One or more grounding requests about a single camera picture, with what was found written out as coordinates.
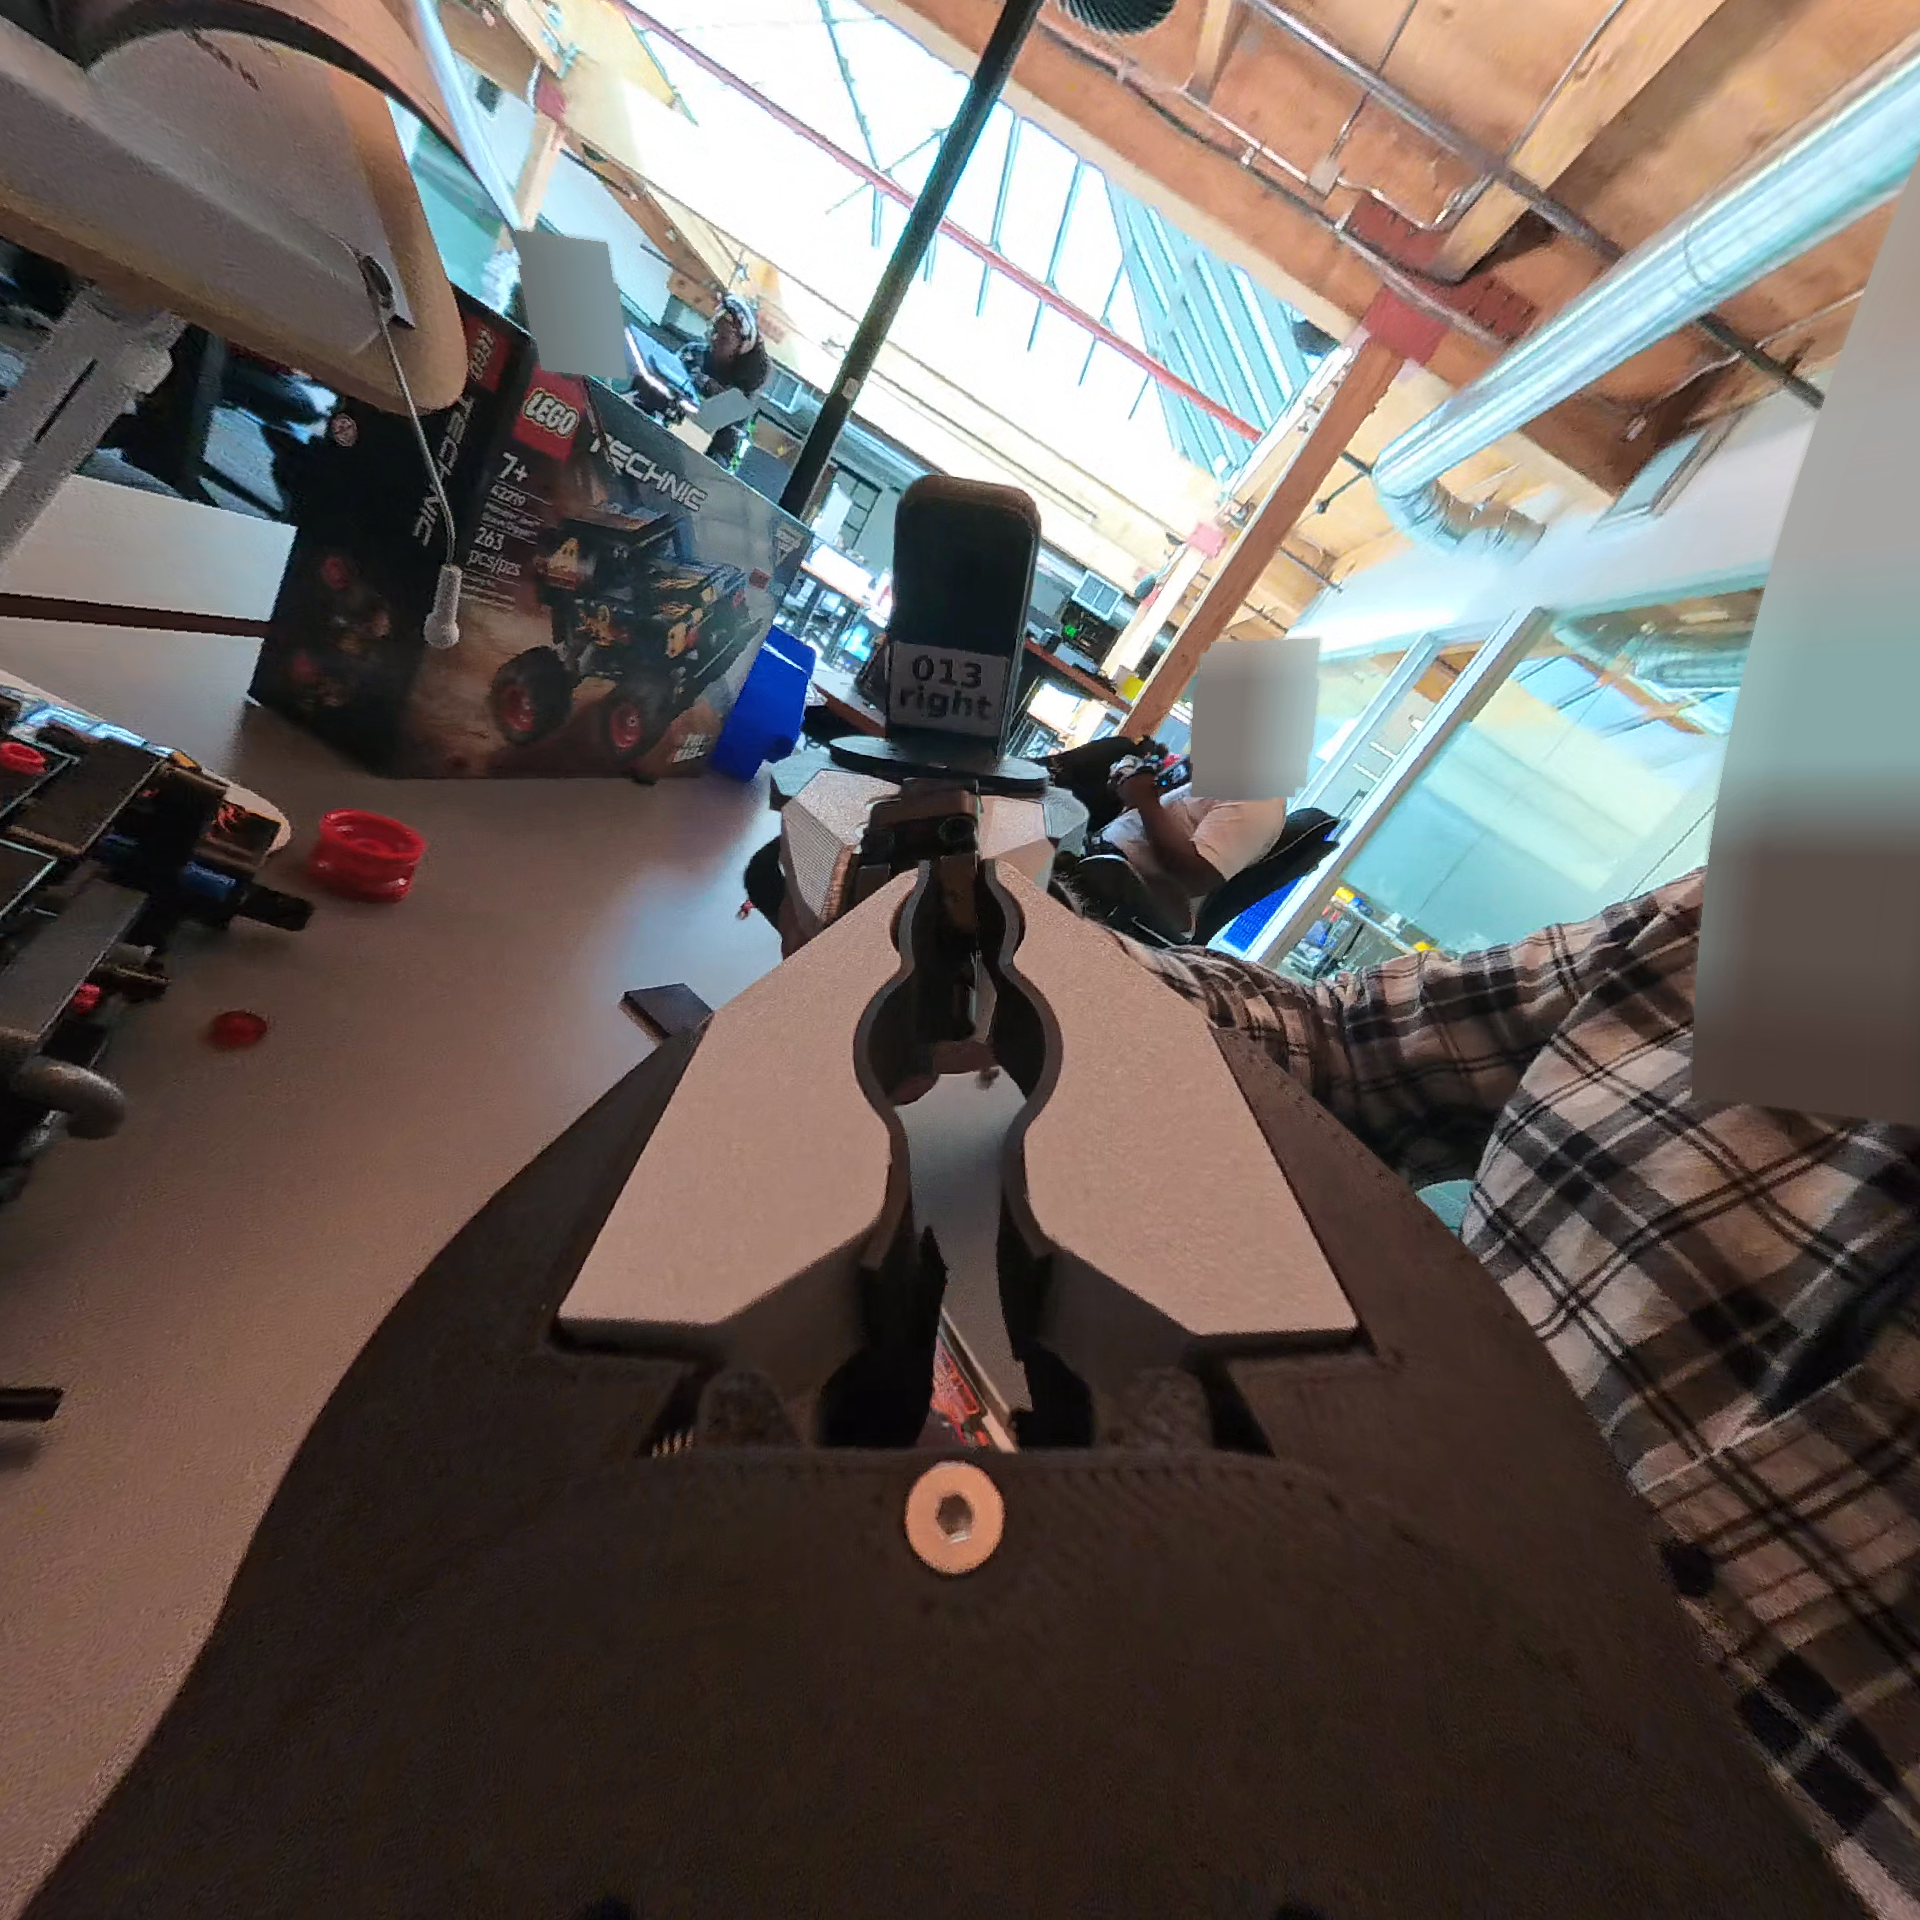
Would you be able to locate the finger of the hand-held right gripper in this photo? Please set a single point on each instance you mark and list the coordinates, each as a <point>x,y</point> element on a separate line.
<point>825,871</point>
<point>1035,831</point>

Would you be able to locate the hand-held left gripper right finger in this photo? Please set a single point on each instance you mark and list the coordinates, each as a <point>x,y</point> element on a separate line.
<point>1182,1201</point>

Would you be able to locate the blue black toy brick truck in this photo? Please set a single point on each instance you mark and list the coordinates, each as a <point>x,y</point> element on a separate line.
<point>88,901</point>

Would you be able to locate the white book stand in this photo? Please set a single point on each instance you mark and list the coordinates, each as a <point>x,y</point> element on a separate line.
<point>221,195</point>

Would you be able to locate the brick set box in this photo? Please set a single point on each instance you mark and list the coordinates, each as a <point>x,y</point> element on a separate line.
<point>521,602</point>

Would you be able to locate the red wheel rim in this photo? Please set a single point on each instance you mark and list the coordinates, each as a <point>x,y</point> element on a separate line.
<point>364,855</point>

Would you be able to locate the person's plaid shirt torso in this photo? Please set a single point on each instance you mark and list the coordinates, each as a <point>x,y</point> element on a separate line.
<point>1693,1351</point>

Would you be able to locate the black flame sticker brick panel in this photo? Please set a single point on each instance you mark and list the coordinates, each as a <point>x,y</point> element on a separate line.
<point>942,962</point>

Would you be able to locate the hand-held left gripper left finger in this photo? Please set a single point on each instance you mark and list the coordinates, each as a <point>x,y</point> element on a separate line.
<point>723,1181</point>

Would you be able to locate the small red round piece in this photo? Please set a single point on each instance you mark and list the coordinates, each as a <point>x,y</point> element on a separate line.
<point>237,1028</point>

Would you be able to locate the black metal pole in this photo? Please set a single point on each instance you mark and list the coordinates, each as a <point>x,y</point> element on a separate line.
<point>902,256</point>

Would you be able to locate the blue storage bin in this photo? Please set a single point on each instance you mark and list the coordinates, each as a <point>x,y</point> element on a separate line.
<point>765,705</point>

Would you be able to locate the person's right forearm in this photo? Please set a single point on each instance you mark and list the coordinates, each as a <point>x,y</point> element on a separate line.
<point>1421,1020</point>

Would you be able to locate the silver ventilation duct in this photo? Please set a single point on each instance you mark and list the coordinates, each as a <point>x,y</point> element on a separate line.
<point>1651,256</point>

